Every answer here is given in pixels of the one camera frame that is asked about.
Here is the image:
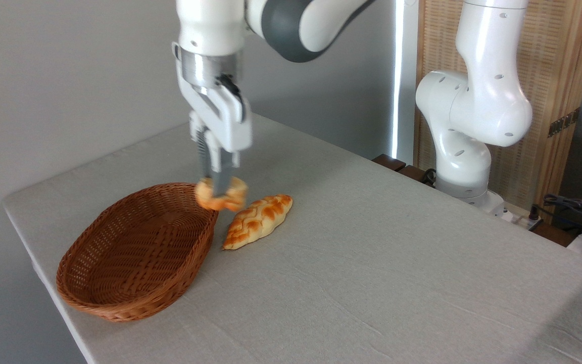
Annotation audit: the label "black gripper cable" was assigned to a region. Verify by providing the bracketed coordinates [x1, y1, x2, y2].
[218, 74, 247, 122]

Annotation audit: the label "wooden woven folding screen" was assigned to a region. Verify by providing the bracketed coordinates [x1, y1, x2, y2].
[416, 0, 582, 224]

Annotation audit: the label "round pale bread bun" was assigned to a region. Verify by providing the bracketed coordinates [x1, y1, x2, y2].
[194, 175, 249, 212]

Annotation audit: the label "brown wicker oval basket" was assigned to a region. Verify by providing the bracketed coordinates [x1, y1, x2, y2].
[56, 182, 220, 323]

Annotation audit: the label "dark metal screen hinge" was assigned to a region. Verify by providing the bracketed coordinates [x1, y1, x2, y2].
[547, 107, 581, 139]

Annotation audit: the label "grey tablecloth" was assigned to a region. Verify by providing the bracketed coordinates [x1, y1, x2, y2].
[2, 114, 582, 364]

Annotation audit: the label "white power strip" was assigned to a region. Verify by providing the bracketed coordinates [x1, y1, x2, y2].
[493, 201, 545, 231]

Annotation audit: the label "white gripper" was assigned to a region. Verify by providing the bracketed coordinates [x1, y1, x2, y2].
[175, 76, 253, 198]

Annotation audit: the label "braided long bread loaf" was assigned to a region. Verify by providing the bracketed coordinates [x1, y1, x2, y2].
[221, 194, 294, 251]

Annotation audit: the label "black cable bundle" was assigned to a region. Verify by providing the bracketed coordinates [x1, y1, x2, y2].
[538, 194, 582, 239]

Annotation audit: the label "white vertical frame post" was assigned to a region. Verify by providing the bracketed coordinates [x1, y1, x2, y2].
[391, 0, 420, 165]

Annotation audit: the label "dark brown wooden block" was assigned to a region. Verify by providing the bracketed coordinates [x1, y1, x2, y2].
[372, 154, 407, 172]
[397, 164, 431, 186]

